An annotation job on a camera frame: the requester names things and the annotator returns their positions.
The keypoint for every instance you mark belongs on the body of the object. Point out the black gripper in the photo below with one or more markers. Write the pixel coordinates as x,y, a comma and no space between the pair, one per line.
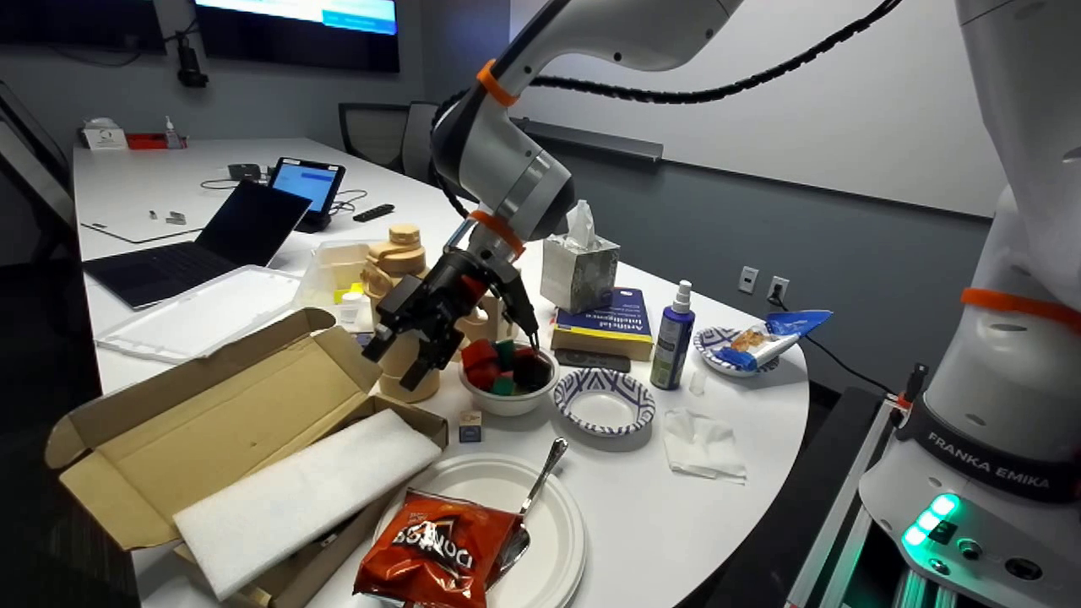
433,304

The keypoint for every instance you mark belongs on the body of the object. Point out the white foam sheet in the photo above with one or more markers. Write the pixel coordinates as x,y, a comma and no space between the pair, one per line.
250,526

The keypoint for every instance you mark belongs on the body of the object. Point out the wooden shape sorter box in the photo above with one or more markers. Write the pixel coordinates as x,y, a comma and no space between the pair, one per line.
485,323

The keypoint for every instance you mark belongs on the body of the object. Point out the grey tissue box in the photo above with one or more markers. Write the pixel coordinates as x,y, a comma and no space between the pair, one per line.
577,264

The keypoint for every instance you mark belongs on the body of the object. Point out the open cardboard box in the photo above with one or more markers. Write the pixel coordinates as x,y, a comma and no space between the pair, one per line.
150,449

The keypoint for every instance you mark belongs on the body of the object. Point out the red and white box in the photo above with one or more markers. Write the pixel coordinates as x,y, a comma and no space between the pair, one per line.
108,136

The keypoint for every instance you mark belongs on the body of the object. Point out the tan water bottle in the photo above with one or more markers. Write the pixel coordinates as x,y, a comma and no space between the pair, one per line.
390,273

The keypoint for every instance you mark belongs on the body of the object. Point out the white bowl of coloured blocks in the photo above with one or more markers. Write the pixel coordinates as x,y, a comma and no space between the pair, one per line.
504,378

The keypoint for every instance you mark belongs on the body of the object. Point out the small grey cube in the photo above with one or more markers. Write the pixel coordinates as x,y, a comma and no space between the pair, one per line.
470,428

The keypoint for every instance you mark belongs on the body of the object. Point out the black remote control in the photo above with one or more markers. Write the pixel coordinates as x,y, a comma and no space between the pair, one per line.
372,214

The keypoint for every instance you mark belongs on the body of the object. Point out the white plastic fork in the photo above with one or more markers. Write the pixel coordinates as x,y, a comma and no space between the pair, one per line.
521,538

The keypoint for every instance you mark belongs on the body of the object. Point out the tablet on stand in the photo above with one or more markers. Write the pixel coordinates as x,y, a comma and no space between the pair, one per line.
314,183

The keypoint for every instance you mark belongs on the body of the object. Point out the office chair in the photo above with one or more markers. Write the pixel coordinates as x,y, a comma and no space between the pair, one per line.
372,132
415,144

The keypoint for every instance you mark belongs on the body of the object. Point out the black laptop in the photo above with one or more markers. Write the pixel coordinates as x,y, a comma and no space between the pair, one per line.
246,228

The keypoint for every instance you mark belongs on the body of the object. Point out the blue textbook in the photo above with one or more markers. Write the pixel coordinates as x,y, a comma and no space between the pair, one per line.
615,328

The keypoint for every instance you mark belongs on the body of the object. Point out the blue patterned paper plate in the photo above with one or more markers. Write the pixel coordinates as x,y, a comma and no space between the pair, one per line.
601,403

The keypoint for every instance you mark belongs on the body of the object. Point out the red chip bag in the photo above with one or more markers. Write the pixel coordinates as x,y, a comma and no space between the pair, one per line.
436,551

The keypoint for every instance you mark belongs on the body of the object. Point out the clear plastic bag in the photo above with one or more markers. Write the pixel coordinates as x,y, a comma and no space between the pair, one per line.
204,319

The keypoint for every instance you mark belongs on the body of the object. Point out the blue spray bottle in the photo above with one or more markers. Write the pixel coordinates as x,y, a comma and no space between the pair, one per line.
672,340

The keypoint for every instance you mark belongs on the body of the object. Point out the white paper plate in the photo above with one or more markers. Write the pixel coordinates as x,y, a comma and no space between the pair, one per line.
550,564

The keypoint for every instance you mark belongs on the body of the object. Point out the white crumpled napkin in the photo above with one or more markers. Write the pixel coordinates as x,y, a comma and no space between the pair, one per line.
700,445

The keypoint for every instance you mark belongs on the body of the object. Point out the blue patterned plate with snack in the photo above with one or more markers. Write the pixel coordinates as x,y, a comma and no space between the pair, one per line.
737,353

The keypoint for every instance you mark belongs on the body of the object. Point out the blue snack bag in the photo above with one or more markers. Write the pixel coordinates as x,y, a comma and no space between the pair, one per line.
791,327

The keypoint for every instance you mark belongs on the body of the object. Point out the wall monitor screen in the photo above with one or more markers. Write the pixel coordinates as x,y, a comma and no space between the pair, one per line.
338,36

